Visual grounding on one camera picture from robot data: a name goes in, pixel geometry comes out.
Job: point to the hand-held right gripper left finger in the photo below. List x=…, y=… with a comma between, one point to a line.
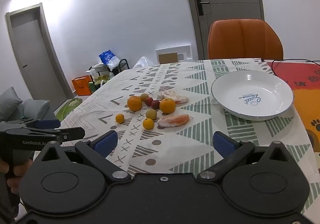
x=105, y=143

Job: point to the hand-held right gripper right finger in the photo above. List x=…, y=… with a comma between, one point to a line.
x=223, y=144

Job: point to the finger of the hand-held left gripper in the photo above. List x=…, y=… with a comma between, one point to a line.
x=48, y=123
x=73, y=134

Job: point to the small orange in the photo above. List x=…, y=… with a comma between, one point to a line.
x=148, y=123
x=120, y=118

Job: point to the large orange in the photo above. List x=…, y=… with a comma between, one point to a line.
x=167, y=105
x=135, y=103

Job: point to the white plate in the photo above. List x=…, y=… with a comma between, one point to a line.
x=252, y=95

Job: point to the green jujube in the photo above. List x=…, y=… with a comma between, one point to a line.
x=144, y=97

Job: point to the red jujube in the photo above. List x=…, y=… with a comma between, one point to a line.
x=149, y=101
x=155, y=104

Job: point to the peeled grapefruit piece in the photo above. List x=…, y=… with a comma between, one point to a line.
x=178, y=99

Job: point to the person's left hand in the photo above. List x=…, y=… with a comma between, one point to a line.
x=23, y=170

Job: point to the green floor mat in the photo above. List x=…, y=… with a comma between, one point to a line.
x=68, y=107

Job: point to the grey sofa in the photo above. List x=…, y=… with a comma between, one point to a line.
x=15, y=106

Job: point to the orange box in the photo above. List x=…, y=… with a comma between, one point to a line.
x=81, y=86

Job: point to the green box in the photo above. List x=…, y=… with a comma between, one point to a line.
x=92, y=87

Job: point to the wrapped orange snack packet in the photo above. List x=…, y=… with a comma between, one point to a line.
x=175, y=120

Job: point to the yellow-green jujube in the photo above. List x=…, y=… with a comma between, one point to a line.
x=151, y=114

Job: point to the patterned tablecloth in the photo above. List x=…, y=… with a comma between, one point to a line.
x=162, y=147

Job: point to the grey-brown door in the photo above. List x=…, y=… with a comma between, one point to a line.
x=35, y=59

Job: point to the black shoe rack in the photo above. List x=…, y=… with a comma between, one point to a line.
x=122, y=65

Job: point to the blue plastic bag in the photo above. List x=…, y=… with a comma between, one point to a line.
x=107, y=58

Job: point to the white plastic bag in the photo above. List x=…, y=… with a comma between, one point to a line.
x=142, y=62

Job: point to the red printed mat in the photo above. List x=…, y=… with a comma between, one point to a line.
x=300, y=79

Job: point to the white foam packaging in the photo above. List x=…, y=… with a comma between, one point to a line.
x=186, y=50

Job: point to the brown cardboard sheet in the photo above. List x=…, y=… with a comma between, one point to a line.
x=168, y=58

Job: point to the orange chair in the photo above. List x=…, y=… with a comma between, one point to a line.
x=245, y=39

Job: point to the grey door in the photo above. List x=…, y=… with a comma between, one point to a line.
x=225, y=1

